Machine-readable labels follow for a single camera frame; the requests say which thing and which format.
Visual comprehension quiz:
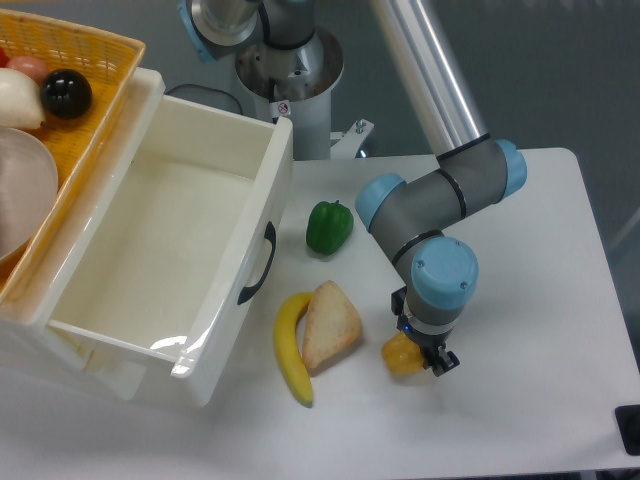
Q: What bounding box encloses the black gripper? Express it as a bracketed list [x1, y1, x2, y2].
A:
[391, 288, 459, 377]

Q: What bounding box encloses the yellow pepper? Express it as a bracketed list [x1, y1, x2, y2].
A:
[381, 332, 425, 375]

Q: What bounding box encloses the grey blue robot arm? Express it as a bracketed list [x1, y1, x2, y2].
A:
[180, 1, 527, 375]

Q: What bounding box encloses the green pepper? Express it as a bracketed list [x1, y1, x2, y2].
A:
[305, 201, 354, 256]

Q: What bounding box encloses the toast bread slice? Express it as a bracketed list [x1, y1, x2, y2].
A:
[302, 280, 363, 371]

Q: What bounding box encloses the yellow banana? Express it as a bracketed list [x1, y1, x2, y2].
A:
[272, 292, 314, 408]

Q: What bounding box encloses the black corner object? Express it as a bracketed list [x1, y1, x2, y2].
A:
[614, 404, 640, 456]

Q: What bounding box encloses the white plastic drawer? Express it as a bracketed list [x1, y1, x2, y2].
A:
[49, 96, 293, 407]

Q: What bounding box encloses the white drawer cabinet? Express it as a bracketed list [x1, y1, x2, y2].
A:
[1, 68, 165, 400]

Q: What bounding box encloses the yellow woven basket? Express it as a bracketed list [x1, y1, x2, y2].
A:
[1, 9, 145, 300]

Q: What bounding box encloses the beige bowl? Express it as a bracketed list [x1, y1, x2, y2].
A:
[1, 127, 58, 263]

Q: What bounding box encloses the black ball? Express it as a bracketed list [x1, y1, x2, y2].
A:
[40, 69, 93, 120]

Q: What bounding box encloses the white onion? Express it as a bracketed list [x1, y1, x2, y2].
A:
[0, 68, 46, 130]

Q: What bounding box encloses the pink round fruit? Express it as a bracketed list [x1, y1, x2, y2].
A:
[6, 56, 49, 83]

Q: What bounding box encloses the red fruit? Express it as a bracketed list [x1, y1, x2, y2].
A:
[0, 47, 9, 68]

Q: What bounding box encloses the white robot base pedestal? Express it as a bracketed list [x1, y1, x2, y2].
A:
[236, 27, 374, 161]

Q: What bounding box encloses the black cable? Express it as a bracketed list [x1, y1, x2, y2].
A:
[164, 82, 246, 117]

